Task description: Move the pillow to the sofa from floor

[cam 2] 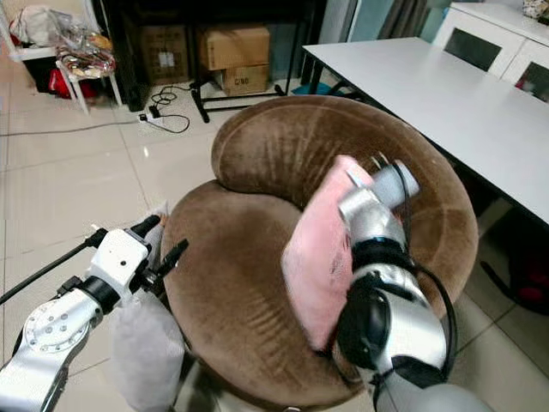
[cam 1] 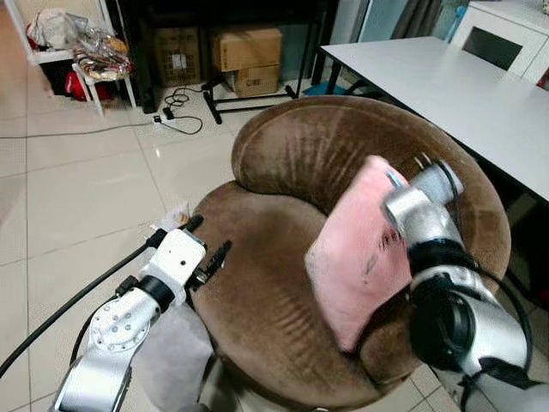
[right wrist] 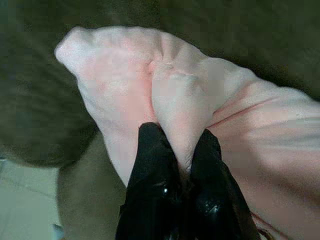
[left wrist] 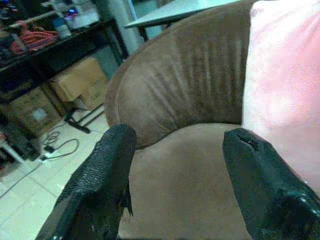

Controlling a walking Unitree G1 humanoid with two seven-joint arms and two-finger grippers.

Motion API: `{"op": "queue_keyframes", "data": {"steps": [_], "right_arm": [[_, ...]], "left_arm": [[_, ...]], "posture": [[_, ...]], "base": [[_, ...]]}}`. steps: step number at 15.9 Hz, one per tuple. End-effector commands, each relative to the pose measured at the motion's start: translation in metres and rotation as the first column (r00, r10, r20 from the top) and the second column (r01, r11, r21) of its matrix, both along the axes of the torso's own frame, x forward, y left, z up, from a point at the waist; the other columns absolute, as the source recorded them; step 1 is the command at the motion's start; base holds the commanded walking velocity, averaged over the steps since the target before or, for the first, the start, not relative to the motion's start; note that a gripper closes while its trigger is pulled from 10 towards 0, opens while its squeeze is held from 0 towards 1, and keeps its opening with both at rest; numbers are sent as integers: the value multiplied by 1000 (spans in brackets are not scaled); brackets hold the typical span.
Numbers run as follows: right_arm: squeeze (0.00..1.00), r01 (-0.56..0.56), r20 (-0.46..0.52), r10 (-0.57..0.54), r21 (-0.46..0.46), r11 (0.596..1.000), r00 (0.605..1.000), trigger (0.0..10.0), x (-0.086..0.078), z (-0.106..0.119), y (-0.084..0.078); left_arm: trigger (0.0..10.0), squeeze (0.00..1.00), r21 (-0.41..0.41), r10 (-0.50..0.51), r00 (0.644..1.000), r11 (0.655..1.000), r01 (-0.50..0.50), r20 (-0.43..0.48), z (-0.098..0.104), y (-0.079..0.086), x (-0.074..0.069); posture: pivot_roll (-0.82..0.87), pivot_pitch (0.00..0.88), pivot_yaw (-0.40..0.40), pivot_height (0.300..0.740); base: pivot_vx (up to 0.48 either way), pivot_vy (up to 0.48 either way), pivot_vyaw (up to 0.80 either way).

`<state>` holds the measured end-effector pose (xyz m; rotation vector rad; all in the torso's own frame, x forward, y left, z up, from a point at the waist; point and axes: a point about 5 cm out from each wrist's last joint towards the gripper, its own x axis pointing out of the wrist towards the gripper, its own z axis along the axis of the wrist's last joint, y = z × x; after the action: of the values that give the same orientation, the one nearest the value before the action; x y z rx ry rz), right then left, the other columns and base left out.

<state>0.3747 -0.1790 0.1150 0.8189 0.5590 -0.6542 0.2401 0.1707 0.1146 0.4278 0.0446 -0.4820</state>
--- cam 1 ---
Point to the white table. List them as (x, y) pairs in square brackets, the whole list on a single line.
[(455, 94)]

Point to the dark cardboard box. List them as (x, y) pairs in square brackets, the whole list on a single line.
[(176, 56)]

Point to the small printed cardboard box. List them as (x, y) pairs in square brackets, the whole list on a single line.
[(256, 81)]

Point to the patterned plastic bag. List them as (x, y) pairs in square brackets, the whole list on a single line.
[(103, 58)]

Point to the white cabinet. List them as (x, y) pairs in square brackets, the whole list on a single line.
[(515, 26)]

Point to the large light cardboard box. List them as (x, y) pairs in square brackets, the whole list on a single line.
[(246, 47)]

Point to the white crumpled wrapper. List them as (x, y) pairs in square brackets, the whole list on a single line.
[(177, 215)]

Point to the grey pillow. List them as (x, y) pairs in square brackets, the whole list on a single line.
[(176, 360)]

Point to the white chair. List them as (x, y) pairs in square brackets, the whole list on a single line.
[(81, 86)]

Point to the pink plush pillow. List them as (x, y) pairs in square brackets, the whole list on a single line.
[(352, 266)]

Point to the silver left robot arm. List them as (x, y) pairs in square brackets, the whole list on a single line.
[(111, 335)]

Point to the white plastic bag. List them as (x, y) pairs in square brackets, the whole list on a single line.
[(56, 27)]

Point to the brown round sofa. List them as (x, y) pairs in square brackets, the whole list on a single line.
[(274, 292)]

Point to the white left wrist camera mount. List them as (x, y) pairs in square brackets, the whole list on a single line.
[(180, 257)]

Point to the white power strip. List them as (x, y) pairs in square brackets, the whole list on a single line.
[(163, 119)]

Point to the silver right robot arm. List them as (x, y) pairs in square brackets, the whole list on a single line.
[(480, 335)]

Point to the black desk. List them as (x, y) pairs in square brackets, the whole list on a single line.
[(133, 51)]

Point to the black and red bag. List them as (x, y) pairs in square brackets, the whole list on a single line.
[(533, 253)]

